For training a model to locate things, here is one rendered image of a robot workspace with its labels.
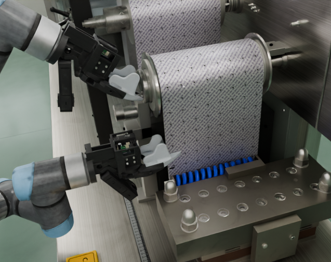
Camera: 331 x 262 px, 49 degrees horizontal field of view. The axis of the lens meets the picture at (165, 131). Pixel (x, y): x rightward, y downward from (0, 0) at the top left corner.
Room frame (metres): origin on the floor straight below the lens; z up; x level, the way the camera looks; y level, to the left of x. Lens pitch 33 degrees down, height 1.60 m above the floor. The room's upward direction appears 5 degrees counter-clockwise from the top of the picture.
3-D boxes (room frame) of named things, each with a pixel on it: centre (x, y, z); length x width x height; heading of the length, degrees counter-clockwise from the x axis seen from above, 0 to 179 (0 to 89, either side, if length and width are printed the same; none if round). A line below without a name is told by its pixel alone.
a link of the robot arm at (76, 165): (0.63, 0.20, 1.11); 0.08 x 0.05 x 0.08; 13
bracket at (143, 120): (0.75, 0.07, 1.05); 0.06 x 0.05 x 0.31; 103
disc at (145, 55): (0.73, 0.02, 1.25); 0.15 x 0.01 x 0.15; 13
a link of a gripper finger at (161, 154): (0.65, 0.01, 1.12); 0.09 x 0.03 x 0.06; 102
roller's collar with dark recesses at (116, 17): (0.97, 0.10, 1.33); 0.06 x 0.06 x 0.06; 13
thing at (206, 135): (0.70, -0.11, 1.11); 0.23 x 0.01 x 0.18; 103
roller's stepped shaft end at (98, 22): (0.95, 0.16, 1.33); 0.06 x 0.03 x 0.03; 103
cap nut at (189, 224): (0.51, -0.03, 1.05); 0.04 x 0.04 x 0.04
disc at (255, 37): (0.79, -0.22, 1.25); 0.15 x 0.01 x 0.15; 13
